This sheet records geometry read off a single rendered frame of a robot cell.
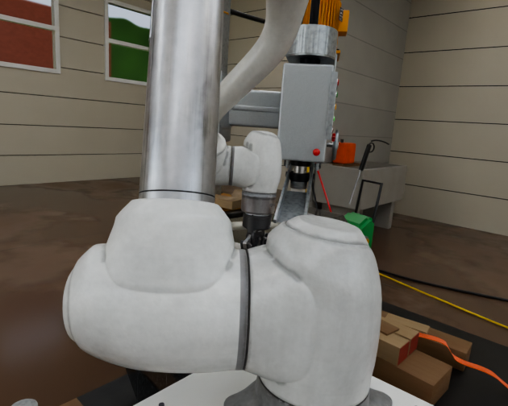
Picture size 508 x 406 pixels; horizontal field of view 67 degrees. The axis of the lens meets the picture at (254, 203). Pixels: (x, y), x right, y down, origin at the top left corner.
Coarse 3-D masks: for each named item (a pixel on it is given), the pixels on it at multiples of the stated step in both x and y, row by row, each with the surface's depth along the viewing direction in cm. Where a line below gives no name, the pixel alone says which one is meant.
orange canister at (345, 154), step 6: (342, 144) 470; (348, 144) 474; (354, 144) 485; (342, 150) 471; (348, 150) 476; (354, 150) 487; (336, 156) 477; (342, 156) 472; (348, 156) 479; (354, 156) 490; (336, 162) 478; (342, 162) 473; (348, 162) 482
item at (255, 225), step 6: (246, 216) 99; (252, 216) 98; (270, 216) 100; (246, 222) 99; (252, 222) 98; (258, 222) 98; (264, 222) 98; (270, 222) 100; (246, 228) 99; (252, 228) 98; (258, 228) 98; (264, 228) 99; (246, 234) 99; (252, 234) 98; (258, 234) 101; (252, 240) 98; (252, 246) 100
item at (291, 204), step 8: (312, 168) 190; (288, 176) 181; (312, 176) 186; (288, 192) 176; (296, 192) 176; (280, 200) 159; (288, 200) 169; (296, 200) 169; (304, 200) 169; (280, 208) 155; (288, 208) 162; (296, 208) 162; (304, 208) 163; (280, 216) 156; (288, 216) 156; (296, 216) 156
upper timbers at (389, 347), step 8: (384, 320) 216; (400, 328) 208; (408, 328) 209; (384, 336) 199; (392, 336) 199; (400, 336) 202; (408, 336) 200; (416, 336) 203; (384, 344) 194; (392, 344) 192; (400, 344) 192; (408, 344) 196; (416, 344) 206; (384, 352) 195; (392, 352) 192; (400, 352) 190; (408, 352) 199; (392, 360) 192; (400, 360) 192
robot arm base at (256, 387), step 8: (256, 376) 54; (256, 384) 53; (240, 392) 54; (248, 392) 54; (256, 392) 53; (264, 392) 50; (376, 392) 56; (384, 392) 57; (232, 400) 53; (240, 400) 53; (248, 400) 52; (256, 400) 52; (264, 400) 50; (272, 400) 49; (280, 400) 48; (368, 400) 50; (376, 400) 54; (384, 400) 55
